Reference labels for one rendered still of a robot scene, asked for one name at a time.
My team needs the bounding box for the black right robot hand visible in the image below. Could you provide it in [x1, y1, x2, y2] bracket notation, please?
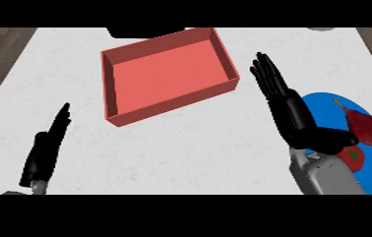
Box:
[248, 51, 361, 156]

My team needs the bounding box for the red open cardboard box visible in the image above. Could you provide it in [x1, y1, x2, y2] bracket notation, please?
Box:
[99, 28, 241, 128]

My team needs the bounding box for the black appliance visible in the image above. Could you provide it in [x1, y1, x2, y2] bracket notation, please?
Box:
[105, 28, 188, 39]

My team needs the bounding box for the blue round plate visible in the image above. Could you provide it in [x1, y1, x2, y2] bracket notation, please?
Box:
[301, 91, 372, 184]

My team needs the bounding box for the red tomato with green stem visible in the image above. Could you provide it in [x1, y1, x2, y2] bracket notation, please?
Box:
[335, 144, 366, 174]

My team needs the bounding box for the dark red pepper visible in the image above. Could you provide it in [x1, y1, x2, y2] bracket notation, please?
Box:
[332, 97, 372, 147]

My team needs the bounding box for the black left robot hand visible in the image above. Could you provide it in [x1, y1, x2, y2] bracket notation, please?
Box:
[18, 102, 73, 188]

